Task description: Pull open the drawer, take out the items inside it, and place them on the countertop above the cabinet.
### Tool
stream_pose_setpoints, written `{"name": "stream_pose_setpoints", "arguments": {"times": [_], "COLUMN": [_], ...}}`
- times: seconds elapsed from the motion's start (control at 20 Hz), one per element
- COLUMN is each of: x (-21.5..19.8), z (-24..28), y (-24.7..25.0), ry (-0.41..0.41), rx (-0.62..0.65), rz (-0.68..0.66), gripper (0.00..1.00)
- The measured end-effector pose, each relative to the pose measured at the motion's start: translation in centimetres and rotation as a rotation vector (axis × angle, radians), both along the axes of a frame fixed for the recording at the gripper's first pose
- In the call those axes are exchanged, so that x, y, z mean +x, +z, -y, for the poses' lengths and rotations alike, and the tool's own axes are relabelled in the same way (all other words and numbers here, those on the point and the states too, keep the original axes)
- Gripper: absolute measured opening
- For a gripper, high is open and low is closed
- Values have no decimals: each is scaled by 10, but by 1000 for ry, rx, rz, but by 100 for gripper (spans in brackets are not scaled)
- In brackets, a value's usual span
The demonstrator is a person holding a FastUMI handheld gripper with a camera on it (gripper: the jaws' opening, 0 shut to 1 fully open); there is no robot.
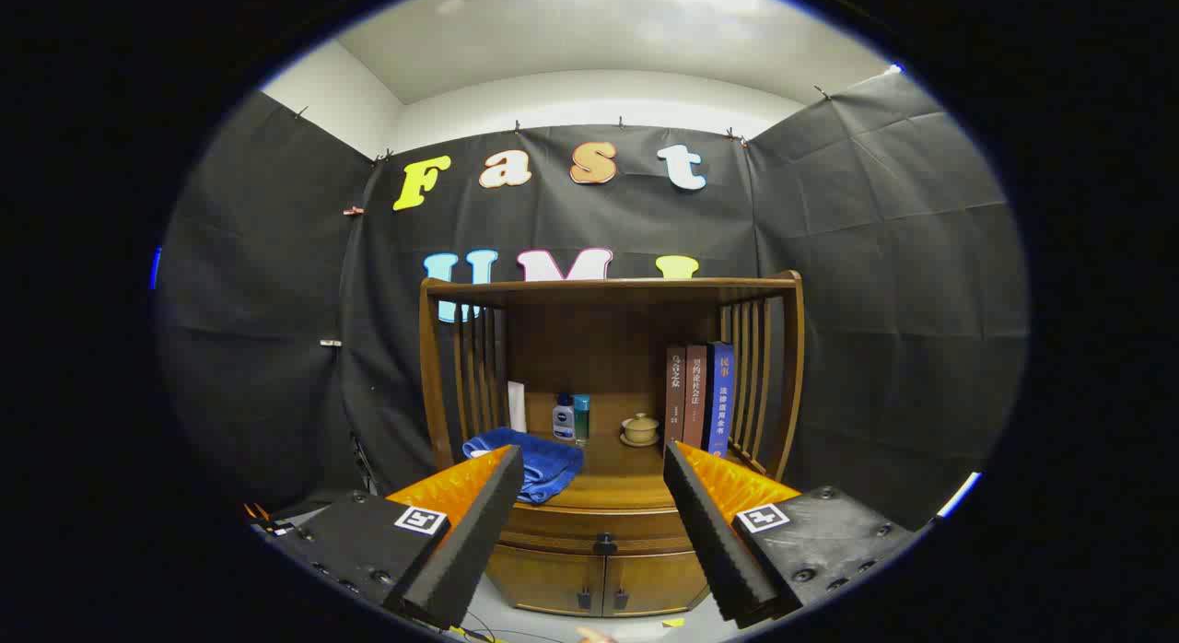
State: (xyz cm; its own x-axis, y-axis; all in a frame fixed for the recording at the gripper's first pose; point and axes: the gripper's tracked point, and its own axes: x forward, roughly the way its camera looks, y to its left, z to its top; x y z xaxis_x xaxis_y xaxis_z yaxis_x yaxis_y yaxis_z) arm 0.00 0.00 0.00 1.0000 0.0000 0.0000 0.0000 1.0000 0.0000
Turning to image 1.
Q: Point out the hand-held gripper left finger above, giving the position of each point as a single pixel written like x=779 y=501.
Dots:
x=479 y=532

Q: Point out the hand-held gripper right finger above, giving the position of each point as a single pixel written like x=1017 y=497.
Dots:
x=709 y=532

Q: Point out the brown wooden drawer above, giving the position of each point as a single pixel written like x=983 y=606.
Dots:
x=571 y=528

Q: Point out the wooden cabinet door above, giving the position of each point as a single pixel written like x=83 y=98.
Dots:
x=654 y=583
x=543 y=578

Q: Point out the wooden countertop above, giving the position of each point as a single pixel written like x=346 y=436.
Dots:
x=617 y=477

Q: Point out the brown wooden cabinet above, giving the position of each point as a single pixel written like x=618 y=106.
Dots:
x=599 y=348

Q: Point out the folded blue towel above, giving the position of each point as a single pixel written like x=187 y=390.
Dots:
x=553 y=463

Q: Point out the beige lidded teacup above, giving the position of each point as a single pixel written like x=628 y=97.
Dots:
x=639 y=431

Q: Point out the white tube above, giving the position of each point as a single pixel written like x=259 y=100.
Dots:
x=517 y=408

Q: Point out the dark brown book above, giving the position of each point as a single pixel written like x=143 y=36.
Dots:
x=675 y=399

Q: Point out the blue book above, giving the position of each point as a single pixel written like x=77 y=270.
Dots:
x=720 y=394

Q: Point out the white bottle with blue cap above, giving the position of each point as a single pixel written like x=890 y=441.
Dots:
x=563 y=422

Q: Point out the reddish brown book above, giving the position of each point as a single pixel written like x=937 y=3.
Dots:
x=695 y=394

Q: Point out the clear teal bottle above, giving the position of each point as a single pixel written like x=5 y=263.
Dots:
x=582 y=422

